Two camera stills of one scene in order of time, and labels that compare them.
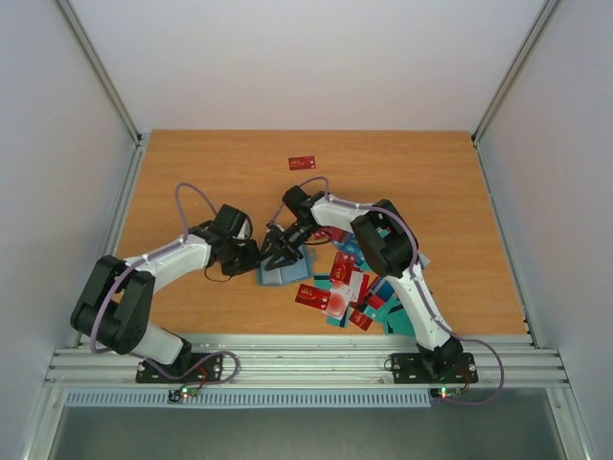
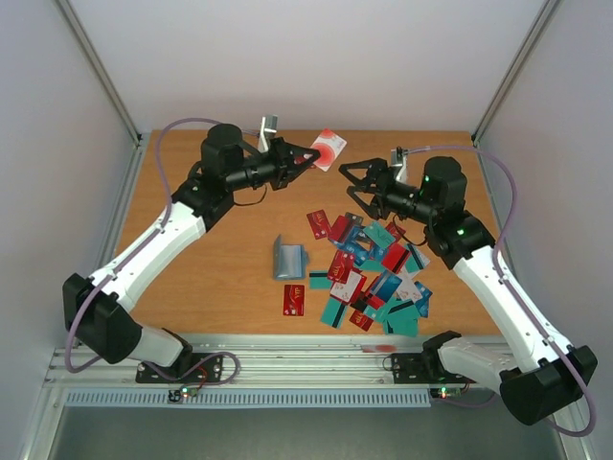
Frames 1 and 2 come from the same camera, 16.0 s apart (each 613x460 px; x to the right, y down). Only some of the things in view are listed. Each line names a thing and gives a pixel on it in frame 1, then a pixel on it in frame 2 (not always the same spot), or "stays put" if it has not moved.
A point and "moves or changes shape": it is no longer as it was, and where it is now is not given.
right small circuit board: [444, 392] stays put
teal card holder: [299, 269] moves or changes shape
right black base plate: [409, 368] stays put
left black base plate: [192, 368] stays put
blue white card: [384, 289] stays put
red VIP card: [312, 297] → [293, 303]
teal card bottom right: [400, 323] stays put
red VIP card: [343, 267] stays put
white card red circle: [338, 302] → [330, 147]
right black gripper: [283, 241] → [378, 189]
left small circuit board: [183, 392] stays put
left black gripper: [247, 259] → [280, 163]
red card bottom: [359, 319] stays put
